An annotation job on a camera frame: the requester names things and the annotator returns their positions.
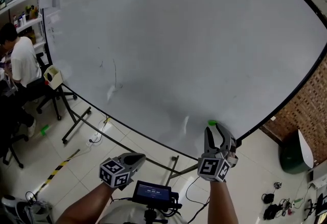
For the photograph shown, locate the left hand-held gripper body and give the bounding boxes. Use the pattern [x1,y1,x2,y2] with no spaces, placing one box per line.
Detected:
[99,154,137,188]

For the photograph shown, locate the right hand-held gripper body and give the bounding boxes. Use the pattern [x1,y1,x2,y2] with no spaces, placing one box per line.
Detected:
[197,148,232,183]

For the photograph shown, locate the white whiteboard black frame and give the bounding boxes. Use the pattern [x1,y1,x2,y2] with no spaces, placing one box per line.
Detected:
[39,0,327,188]

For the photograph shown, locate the person's left forearm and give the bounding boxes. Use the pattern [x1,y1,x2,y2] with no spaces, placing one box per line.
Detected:
[55,181,115,224]

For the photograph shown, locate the person's right forearm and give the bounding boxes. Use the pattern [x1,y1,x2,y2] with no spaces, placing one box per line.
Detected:
[208,179,240,224]

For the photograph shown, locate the person's right hand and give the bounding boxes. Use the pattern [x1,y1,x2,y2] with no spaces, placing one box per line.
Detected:
[228,150,239,167]

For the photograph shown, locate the small black monitor screen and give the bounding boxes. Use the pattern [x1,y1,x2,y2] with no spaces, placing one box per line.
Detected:
[132,180,179,210]

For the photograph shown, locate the white power strip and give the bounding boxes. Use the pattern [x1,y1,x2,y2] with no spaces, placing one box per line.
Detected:
[86,132,102,146]

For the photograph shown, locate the person's white shirt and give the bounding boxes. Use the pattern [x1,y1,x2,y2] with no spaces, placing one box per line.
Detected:
[98,198,189,224]

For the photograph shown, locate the yellow black floor tape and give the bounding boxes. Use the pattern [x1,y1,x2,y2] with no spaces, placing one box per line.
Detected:
[34,148,80,194]

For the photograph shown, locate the dark green bin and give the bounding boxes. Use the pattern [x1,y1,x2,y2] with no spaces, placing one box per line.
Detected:
[279,136,311,175]

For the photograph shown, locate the black headset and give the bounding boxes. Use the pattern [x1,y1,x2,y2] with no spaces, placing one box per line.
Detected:
[262,193,275,205]

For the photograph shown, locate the white curved panel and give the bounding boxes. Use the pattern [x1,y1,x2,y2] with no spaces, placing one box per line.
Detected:
[297,128,314,170]

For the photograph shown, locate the black office chair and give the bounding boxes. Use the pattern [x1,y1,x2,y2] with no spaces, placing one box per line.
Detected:
[0,105,29,169]
[27,52,78,121]

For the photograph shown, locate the white grey backpack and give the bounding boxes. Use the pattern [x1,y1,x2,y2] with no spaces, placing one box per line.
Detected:
[1,193,53,224]

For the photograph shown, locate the black monitor mount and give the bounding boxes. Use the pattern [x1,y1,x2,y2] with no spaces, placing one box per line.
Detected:
[143,207,169,224]

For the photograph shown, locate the black cable bundle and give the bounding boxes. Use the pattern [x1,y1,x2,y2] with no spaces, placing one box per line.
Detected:
[263,198,292,221]

